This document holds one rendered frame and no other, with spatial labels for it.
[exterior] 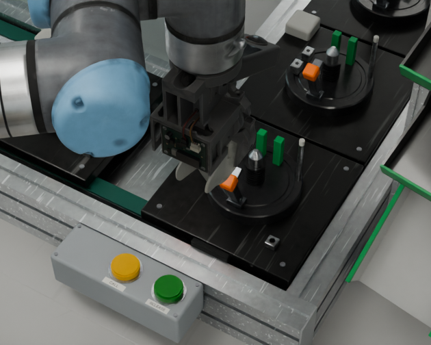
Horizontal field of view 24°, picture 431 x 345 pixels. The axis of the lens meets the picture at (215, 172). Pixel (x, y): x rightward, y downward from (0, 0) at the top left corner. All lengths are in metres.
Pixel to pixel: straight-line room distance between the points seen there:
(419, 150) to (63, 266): 0.52
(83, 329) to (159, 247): 0.16
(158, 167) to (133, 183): 0.05
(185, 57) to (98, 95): 0.20
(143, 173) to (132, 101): 0.79
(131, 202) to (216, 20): 0.62
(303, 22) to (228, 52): 0.76
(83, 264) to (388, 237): 0.42
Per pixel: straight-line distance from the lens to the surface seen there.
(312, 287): 1.37
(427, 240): 1.31
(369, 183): 1.49
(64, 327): 1.46
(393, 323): 1.47
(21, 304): 1.49
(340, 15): 1.73
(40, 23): 0.88
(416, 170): 1.19
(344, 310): 1.47
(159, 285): 1.35
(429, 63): 1.09
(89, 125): 0.76
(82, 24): 0.80
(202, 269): 1.38
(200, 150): 0.99
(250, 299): 1.35
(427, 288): 1.32
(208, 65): 0.93
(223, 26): 0.90
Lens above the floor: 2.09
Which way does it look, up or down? 50 degrees down
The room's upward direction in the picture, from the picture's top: straight up
